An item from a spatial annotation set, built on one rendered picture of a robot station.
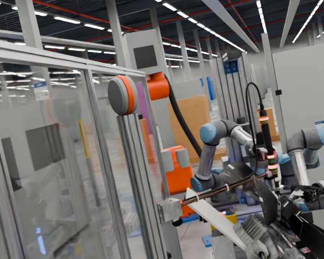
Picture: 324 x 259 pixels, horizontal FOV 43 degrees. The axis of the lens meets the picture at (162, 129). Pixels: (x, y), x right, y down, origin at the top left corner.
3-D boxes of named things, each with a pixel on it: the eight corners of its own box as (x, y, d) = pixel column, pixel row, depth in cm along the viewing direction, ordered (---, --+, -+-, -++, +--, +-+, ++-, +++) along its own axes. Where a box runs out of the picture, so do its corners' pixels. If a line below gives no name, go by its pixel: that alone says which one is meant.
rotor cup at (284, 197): (291, 236, 193) (309, 215, 191) (266, 216, 193) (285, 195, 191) (285, 225, 207) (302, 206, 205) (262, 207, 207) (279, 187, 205)
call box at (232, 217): (212, 236, 245) (209, 219, 244) (212, 230, 255) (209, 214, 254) (239, 232, 244) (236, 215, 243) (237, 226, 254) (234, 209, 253)
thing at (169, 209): (162, 224, 172) (158, 205, 171) (155, 222, 178) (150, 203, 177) (183, 217, 177) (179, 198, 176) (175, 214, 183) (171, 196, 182)
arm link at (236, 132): (227, 128, 278) (281, 167, 244) (215, 131, 273) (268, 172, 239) (230, 113, 272) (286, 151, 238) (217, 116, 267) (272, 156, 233)
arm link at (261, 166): (272, 170, 236) (269, 151, 235) (258, 176, 230) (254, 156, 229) (262, 170, 242) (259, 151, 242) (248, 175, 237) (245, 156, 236)
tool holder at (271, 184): (273, 192, 202) (270, 173, 201) (263, 191, 208) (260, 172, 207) (287, 187, 206) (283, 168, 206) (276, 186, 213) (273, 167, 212)
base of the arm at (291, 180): (278, 185, 298) (275, 172, 297) (299, 182, 297) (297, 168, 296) (283, 191, 283) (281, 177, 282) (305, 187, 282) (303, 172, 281)
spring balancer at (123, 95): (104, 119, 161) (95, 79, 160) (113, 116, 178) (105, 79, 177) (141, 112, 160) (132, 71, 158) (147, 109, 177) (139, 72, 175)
